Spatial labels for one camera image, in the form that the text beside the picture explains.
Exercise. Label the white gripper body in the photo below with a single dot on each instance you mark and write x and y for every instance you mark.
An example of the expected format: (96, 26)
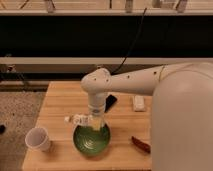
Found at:
(97, 103)

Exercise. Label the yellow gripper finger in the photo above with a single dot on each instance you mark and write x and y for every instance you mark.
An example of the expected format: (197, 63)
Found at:
(96, 123)

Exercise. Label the white plastic bottle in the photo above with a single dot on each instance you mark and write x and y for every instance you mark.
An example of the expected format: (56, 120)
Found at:
(78, 119)

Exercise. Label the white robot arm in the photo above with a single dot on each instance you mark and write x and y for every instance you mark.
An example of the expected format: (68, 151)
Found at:
(181, 113)

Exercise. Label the green ceramic bowl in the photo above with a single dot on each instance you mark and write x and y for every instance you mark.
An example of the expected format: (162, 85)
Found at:
(91, 142)

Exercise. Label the black phone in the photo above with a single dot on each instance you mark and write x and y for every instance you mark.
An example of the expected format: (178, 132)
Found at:
(110, 101)

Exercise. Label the white rectangular block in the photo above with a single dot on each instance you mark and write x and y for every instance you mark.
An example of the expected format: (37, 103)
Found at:
(139, 104)

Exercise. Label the dried red chili pepper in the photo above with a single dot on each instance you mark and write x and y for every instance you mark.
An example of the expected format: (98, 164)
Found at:
(143, 146)

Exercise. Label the white paper cup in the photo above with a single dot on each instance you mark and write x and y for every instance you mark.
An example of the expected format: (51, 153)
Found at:
(38, 139)

